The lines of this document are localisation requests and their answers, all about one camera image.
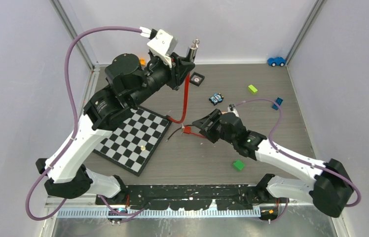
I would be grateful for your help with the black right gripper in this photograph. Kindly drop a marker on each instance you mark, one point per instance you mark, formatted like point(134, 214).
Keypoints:
point(203, 123)

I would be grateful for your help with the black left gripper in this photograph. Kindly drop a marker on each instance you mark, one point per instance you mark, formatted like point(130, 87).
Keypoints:
point(181, 65)

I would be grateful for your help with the red cable lock chrome cylinder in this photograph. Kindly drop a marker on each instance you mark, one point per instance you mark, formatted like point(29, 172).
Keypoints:
point(186, 95)

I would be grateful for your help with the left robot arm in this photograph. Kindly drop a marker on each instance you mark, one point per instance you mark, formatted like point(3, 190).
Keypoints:
point(129, 85)

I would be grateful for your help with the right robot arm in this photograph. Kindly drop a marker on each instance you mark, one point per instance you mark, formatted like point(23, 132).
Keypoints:
point(326, 185)

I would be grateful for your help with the black square framed box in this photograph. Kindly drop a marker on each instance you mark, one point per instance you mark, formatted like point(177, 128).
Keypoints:
point(196, 79)

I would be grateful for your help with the blue owl toy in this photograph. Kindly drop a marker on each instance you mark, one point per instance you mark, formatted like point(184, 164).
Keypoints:
point(216, 98)

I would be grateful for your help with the dark green cube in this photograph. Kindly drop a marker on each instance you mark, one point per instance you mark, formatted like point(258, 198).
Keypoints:
point(238, 165)

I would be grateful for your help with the lime green block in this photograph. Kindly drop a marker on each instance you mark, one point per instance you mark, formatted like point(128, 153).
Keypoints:
point(252, 89)

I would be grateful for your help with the blue lego brick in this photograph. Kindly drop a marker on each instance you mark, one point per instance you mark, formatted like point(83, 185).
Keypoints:
point(277, 103)

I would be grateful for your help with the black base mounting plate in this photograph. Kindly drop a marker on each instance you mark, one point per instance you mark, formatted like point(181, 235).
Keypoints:
point(191, 197)

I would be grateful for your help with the black white checkerboard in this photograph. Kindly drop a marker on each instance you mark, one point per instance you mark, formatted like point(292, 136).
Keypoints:
point(123, 148)

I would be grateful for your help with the blue toy car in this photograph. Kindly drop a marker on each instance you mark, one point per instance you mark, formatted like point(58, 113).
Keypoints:
point(276, 61)

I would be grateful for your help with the small red cable padlock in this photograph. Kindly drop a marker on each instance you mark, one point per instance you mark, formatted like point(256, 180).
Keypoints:
point(192, 131)

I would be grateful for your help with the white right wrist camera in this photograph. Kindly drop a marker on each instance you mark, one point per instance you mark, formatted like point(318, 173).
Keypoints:
point(232, 109)

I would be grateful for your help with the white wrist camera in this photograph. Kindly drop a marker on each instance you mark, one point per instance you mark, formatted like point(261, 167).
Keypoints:
point(162, 44)
point(232, 109)

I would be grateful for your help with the small black cable padlock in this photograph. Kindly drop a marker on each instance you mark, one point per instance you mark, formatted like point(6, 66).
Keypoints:
point(177, 131)

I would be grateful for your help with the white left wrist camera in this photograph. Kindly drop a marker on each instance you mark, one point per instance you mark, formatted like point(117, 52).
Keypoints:
point(162, 44)

